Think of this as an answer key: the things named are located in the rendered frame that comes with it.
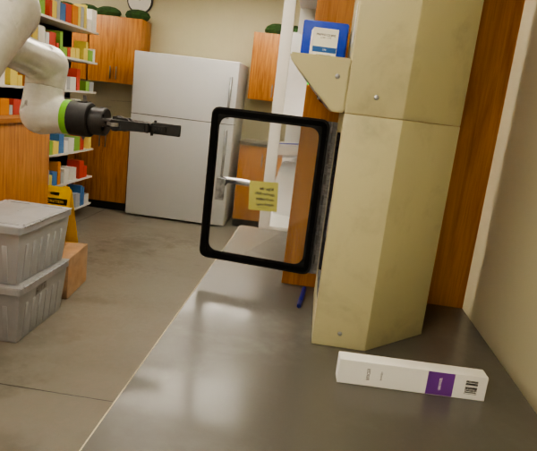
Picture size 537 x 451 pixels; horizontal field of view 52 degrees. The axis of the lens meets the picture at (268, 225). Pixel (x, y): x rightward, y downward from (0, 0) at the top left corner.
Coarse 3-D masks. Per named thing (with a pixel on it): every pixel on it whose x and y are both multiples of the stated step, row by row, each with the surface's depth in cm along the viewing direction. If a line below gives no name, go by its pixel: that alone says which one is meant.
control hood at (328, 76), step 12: (300, 60) 102; (312, 60) 102; (324, 60) 102; (336, 60) 102; (348, 60) 102; (300, 72) 128; (312, 72) 103; (324, 72) 102; (336, 72) 102; (348, 72) 102; (312, 84) 103; (324, 84) 103; (336, 84) 103; (324, 96) 103; (336, 96) 103; (336, 108) 104
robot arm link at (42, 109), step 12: (24, 84) 145; (36, 84) 143; (24, 96) 144; (36, 96) 143; (48, 96) 144; (60, 96) 146; (24, 108) 143; (36, 108) 143; (48, 108) 143; (60, 108) 143; (24, 120) 144; (36, 120) 143; (48, 120) 144; (60, 120) 143; (36, 132) 147; (48, 132) 147; (60, 132) 147
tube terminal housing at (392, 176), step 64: (384, 0) 99; (448, 0) 103; (384, 64) 101; (448, 64) 108; (384, 128) 104; (448, 128) 113; (384, 192) 106; (384, 256) 109; (320, 320) 113; (384, 320) 115
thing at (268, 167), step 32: (224, 128) 140; (256, 128) 139; (288, 128) 137; (224, 160) 142; (256, 160) 140; (288, 160) 138; (224, 192) 144; (256, 192) 142; (288, 192) 140; (224, 224) 145; (256, 224) 143; (288, 224) 141; (256, 256) 145; (288, 256) 143
